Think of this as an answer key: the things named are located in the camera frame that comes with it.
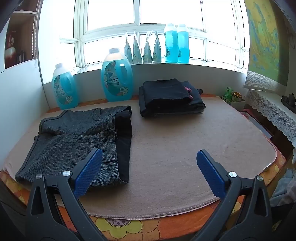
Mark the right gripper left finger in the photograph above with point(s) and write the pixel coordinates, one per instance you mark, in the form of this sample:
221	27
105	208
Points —
54	211

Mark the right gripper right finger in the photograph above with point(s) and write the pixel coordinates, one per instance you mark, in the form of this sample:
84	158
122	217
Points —
254	221

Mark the grey houndstooth pants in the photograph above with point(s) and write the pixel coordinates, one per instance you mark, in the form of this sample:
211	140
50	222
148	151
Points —
64	140

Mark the dark object on table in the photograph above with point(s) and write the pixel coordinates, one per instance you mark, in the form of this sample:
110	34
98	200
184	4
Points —
289	102

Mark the green box and tin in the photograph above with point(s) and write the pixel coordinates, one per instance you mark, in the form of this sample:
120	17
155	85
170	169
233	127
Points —
234	99

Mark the left blue detergent jug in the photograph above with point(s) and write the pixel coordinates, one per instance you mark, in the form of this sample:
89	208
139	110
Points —
64	87

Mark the blue detergent jug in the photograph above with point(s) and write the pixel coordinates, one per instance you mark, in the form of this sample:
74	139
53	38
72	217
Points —
64	87
117	76

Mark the folded black clothes stack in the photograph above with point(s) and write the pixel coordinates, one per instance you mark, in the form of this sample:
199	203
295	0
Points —
163	97

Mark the right blue detergent jug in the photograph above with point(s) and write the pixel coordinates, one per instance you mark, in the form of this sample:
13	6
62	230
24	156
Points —
117	76

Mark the wooden shelf unit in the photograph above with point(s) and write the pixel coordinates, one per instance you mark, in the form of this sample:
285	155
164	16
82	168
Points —
21	34

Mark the spray pouch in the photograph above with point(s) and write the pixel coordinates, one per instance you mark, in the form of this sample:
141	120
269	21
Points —
127	49
157	57
147	56
137	58

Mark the blue bottle on sill right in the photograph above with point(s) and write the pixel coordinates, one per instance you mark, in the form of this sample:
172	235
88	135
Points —
183	44

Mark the yellow landscape wall painting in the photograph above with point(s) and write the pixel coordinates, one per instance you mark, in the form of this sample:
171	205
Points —
269	50

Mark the white window frame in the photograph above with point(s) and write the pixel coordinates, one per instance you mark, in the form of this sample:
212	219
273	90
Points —
218	30

